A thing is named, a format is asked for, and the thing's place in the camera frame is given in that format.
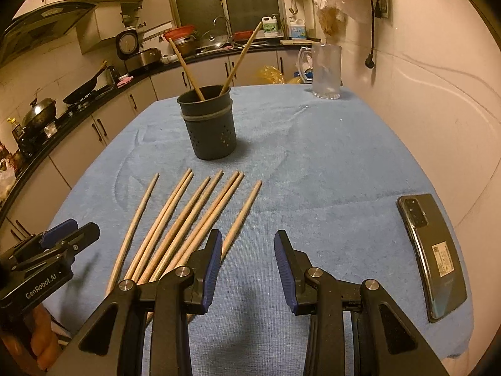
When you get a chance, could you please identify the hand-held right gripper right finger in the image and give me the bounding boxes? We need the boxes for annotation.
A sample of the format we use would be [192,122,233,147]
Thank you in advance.
[274,230,451,376]

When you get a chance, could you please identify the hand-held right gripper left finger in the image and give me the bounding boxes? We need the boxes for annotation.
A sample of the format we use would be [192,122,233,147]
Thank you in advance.
[49,228,224,376]

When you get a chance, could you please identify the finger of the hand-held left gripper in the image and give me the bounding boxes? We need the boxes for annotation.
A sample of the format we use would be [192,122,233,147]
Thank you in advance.
[50,222,101,260]
[40,218,79,244]

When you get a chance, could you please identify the row of wooden chopsticks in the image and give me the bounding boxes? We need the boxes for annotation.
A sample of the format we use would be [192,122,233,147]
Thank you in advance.
[105,168,263,324]

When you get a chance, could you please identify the black perforated chopstick holder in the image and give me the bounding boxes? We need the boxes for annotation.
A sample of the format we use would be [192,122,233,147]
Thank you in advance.
[177,85,237,160]

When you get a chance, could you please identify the wooden chopstick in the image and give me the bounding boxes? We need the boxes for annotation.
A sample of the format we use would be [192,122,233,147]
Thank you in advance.
[219,21,263,97]
[168,38,206,101]

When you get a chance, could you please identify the person's left hand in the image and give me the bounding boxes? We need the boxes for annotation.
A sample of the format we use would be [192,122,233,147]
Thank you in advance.
[30,306,55,371]

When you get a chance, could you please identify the white plastic bag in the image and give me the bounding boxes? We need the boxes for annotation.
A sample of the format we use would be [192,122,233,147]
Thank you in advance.
[0,158,17,201]

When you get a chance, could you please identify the gas stove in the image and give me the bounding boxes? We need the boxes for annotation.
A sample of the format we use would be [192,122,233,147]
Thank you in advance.
[18,100,99,154]

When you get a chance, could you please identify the blue towel table cover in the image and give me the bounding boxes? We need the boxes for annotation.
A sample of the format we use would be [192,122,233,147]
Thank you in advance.
[37,82,476,376]

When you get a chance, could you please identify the steel lidded pot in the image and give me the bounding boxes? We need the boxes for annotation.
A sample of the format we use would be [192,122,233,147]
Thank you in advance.
[21,98,59,131]

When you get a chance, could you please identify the white base cabinets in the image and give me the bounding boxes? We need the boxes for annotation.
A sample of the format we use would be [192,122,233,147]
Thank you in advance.
[0,48,314,245]

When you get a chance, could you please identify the black wok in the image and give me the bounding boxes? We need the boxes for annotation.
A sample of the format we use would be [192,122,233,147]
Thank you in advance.
[63,60,109,105]

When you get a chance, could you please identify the black kitchen countertop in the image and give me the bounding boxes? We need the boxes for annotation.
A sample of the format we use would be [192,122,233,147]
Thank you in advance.
[0,38,322,204]

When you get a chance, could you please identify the dark smartphone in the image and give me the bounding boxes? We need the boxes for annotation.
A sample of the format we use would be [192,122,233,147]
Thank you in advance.
[396,193,471,324]

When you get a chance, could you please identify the silver electric cooker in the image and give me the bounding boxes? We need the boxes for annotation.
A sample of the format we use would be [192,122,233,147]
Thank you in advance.
[133,48,161,67]

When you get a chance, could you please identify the blue plastic bag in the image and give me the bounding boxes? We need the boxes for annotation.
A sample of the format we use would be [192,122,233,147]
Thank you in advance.
[290,68,314,85]

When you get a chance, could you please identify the yellow plastic bag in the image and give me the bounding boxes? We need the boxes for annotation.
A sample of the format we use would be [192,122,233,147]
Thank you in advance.
[256,65,287,86]

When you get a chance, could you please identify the clear glass mug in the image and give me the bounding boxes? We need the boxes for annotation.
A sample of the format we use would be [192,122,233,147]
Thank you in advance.
[298,43,343,100]

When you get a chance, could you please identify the black range hood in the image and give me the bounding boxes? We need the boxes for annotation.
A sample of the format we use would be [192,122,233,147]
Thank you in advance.
[0,2,97,68]

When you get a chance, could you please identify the brown pot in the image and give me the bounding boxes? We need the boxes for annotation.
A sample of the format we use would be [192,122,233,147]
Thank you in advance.
[172,38,197,58]

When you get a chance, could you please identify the steel sink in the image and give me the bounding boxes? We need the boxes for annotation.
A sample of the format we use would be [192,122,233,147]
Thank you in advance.
[196,39,271,54]

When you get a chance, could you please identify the red basin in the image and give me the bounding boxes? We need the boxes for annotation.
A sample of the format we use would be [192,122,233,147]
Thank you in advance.
[163,25,196,42]

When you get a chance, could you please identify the glass pan lid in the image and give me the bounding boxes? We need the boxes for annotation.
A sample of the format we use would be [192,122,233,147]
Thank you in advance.
[204,30,230,46]

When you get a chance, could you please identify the blue label detergent bottle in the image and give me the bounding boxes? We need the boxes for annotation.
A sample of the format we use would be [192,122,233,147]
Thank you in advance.
[290,17,307,40]

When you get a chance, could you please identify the green label detergent bottle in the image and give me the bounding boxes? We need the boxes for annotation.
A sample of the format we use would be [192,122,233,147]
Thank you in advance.
[261,13,280,38]

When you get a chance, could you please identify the hanging plastic bags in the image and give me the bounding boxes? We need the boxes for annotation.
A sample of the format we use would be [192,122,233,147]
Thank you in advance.
[312,0,373,35]

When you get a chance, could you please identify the black power cable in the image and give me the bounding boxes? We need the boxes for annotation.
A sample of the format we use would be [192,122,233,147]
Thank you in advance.
[362,0,383,70]

